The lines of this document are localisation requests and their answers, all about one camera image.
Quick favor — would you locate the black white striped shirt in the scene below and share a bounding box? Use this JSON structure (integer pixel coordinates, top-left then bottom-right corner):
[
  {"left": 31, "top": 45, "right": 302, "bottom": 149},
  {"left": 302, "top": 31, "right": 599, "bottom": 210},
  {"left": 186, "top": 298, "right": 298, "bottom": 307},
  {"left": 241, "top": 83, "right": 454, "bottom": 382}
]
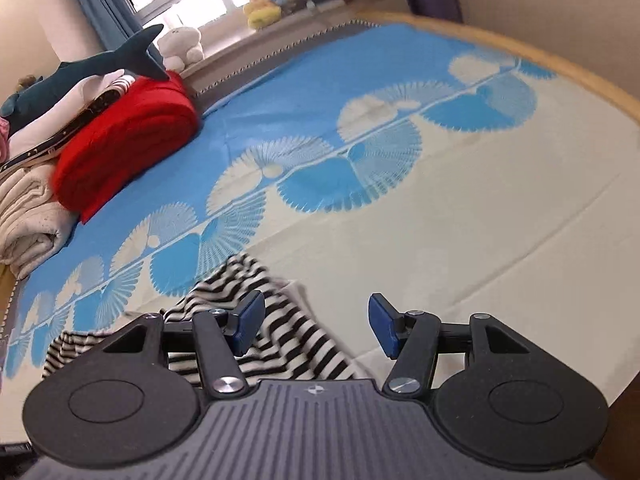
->
[{"left": 42, "top": 254, "right": 372, "bottom": 390}]

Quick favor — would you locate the grey mattress pad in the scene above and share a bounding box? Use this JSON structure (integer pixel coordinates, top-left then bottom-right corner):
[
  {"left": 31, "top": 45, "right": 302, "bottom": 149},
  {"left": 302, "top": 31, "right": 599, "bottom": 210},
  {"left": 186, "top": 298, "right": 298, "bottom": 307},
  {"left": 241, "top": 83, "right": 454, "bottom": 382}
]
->
[{"left": 192, "top": 19, "right": 383, "bottom": 108}]

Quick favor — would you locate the blue fan-print bed sheet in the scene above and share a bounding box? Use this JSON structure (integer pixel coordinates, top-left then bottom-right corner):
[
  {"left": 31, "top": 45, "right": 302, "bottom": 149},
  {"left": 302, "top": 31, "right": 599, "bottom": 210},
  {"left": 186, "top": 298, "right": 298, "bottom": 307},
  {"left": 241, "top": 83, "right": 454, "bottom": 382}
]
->
[{"left": 0, "top": 22, "right": 640, "bottom": 411}]

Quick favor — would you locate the white folded cloth dark trim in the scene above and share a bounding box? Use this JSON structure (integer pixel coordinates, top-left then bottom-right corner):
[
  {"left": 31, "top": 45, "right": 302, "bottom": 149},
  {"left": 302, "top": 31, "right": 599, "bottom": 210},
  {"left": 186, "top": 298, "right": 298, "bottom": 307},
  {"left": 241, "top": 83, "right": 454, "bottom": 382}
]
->
[{"left": 0, "top": 69, "right": 137, "bottom": 173}]

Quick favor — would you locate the blue curtain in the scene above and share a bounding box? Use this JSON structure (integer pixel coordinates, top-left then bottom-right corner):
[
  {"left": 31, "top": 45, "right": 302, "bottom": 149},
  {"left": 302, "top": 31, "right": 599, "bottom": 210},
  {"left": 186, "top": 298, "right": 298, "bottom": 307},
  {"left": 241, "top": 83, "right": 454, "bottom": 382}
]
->
[{"left": 56, "top": 0, "right": 147, "bottom": 55}]

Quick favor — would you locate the light speckled folded blanket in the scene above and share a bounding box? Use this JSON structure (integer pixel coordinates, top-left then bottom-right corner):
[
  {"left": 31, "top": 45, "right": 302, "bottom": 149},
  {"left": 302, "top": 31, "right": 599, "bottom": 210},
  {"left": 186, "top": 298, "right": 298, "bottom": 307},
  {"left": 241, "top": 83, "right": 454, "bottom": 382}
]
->
[{"left": 0, "top": 164, "right": 78, "bottom": 278}]

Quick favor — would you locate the wooden bed frame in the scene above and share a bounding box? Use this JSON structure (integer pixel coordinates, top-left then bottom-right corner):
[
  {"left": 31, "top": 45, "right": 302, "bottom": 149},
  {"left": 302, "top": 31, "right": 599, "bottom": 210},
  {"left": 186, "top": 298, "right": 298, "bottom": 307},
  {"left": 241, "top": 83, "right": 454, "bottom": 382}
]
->
[{"left": 356, "top": 9, "right": 640, "bottom": 127}]

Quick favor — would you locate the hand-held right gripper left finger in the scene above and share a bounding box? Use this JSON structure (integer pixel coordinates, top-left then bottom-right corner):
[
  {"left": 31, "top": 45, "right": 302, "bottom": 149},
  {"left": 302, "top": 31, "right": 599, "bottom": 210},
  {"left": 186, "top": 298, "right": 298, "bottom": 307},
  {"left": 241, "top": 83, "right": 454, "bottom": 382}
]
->
[{"left": 102, "top": 290, "right": 266, "bottom": 398}]

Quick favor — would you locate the dark blue shark plush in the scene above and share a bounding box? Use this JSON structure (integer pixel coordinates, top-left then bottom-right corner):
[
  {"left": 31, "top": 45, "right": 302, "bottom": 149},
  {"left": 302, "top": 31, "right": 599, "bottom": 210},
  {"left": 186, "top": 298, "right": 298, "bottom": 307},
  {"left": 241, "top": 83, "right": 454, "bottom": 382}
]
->
[{"left": 0, "top": 24, "right": 172, "bottom": 133}]

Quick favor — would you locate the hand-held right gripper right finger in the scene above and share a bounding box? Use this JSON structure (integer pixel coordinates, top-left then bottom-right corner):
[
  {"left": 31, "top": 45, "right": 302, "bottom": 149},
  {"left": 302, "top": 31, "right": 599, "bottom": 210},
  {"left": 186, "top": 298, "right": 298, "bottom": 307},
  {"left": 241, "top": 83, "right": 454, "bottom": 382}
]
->
[{"left": 368, "top": 293, "right": 528, "bottom": 398}]

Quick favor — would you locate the red folded quilt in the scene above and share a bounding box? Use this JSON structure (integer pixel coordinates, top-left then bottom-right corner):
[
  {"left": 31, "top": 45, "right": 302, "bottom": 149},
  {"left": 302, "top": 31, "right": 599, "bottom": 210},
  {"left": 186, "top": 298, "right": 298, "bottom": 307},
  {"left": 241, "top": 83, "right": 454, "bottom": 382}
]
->
[{"left": 52, "top": 71, "right": 202, "bottom": 225}]

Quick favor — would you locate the white plush bear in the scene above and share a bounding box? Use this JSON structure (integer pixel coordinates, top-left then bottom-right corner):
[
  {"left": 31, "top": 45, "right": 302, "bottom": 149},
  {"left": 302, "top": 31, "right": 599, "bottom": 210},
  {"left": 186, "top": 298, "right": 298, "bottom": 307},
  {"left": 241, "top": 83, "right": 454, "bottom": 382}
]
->
[{"left": 157, "top": 25, "right": 205, "bottom": 72}]

